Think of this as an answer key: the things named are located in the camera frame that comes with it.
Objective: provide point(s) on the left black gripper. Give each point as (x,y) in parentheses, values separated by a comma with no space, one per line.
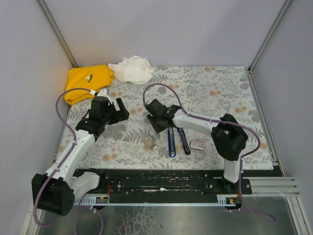
(115,113)

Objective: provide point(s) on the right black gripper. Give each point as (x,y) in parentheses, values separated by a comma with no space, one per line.
(155,120)

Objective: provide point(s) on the staple box tray with staples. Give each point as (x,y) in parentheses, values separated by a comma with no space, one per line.
(148,142)

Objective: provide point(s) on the blue stapler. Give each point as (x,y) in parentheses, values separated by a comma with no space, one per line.
(171,142)

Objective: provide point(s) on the red white staple box sleeve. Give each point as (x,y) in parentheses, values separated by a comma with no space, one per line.
(197,145)

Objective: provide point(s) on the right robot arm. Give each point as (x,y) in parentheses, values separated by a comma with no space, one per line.
(228,137)

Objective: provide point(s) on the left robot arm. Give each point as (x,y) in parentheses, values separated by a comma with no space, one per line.
(55,191)

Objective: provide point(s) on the white crumpled cloth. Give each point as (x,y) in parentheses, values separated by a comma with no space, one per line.
(136,70)

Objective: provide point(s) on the yellow t-shirt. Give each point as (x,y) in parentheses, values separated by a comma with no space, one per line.
(92,78)

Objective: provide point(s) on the floral patterned table mat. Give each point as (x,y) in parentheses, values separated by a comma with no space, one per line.
(211,91)

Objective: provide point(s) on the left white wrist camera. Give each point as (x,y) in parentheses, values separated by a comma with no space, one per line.
(103,92)

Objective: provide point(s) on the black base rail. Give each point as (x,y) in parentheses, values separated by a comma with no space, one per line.
(122,181)

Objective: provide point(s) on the white slotted cable duct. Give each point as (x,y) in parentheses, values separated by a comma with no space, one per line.
(159,198)

